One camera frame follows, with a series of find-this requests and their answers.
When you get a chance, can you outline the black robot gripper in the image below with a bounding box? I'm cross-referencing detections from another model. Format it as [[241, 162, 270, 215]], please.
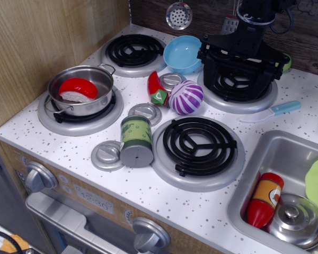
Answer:
[[197, 21, 288, 100]]

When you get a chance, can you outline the red and white toy sushi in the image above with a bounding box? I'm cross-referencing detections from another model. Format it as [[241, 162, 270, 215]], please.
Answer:
[[58, 77, 99, 103]]

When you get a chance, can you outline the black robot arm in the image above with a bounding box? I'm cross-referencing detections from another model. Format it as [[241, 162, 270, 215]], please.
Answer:
[[197, 1, 297, 102]]

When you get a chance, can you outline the small steel pan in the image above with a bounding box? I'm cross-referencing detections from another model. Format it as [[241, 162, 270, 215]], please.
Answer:
[[44, 64, 115, 116]]

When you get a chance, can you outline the back right black burner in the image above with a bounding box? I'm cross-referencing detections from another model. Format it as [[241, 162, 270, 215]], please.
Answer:
[[197, 68, 278, 114]]

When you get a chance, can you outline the black burner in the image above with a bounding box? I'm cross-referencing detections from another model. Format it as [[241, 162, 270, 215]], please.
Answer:
[[197, 68, 278, 114], [100, 34, 166, 78], [152, 116, 245, 192], [38, 86, 123, 137]]

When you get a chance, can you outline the hanging steel slotted spatula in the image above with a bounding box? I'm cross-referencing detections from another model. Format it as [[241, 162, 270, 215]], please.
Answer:
[[220, 14, 239, 35]]

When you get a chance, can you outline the green toy pear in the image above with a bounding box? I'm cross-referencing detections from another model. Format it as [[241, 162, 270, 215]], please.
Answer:
[[282, 53, 292, 73]]

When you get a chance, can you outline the purple striped toy onion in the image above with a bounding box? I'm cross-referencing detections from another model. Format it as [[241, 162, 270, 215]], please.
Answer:
[[169, 80, 204, 115]]

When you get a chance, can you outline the light blue plastic bowl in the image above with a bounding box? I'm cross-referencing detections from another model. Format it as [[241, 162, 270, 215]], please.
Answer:
[[163, 35, 201, 75]]

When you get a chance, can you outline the grey stove top knob upper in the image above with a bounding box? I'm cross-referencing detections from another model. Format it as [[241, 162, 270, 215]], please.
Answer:
[[159, 73, 187, 93]]

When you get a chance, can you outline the grey stove knob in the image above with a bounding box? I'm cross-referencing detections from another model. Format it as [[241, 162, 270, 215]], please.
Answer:
[[91, 141, 124, 171], [128, 103, 162, 126], [159, 73, 187, 93]]

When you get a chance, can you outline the hanging steel skimmer spoon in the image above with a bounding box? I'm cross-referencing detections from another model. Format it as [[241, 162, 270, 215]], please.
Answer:
[[165, 1, 193, 31]]

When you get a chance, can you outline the red toy chili pepper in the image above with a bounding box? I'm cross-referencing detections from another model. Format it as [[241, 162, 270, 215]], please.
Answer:
[[147, 71, 169, 106]]

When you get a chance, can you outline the front right black burner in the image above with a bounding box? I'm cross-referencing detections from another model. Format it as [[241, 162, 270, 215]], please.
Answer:
[[152, 116, 245, 192]]

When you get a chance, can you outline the grey stove top knob middle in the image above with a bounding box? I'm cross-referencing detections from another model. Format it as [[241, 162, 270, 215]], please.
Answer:
[[128, 103, 162, 126]]

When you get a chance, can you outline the steel toy sink basin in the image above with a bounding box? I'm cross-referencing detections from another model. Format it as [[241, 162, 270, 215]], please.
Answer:
[[227, 131, 318, 253]]

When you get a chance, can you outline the back left black burner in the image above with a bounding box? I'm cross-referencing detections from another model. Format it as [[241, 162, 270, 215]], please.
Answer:
[[100, 34, 166, 78]]

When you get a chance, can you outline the green labelled toy can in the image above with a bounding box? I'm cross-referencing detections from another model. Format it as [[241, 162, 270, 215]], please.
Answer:
[[120, 115, 154, 168]]

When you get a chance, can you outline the red toy ketchup bottle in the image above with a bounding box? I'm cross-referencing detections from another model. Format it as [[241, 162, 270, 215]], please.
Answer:
[[246, 173, 284, 229]]

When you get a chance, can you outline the grey stove top knob lower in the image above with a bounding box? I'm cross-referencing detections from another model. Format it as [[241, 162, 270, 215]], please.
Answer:
[[91, 141, 124, 171]]

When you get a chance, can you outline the steel pot lid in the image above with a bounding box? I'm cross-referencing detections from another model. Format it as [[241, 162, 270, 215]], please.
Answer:
[[264, 193, 318, 250]]

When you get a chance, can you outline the front left black burner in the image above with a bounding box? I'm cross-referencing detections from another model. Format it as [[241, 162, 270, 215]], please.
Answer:
[[38, 86, 123, 137]]

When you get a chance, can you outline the grey oven knob right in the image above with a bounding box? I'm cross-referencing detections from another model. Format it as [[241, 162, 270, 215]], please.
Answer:
[[132, 217, 171, 253]]

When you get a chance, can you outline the grey oven knob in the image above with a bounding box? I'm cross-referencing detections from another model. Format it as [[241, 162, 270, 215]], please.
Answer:
[[25, 161, 58, 193], [132, 217, 171, 253]]

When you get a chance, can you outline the grey oven knob left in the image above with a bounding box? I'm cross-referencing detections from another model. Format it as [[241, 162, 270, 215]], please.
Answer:
[[25, 161, 58, 193]]

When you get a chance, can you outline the orange object bottom left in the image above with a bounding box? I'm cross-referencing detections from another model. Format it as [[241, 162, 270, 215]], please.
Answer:
[[0, 234, 30, 253]]

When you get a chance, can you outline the toy knife blue handle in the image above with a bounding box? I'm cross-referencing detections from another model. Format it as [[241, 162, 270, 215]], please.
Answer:
[[239, 101, 302, 123]]

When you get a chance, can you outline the grey oven door handle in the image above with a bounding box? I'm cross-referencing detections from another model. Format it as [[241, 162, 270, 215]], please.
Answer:
[[25, 192, 137, 253]]

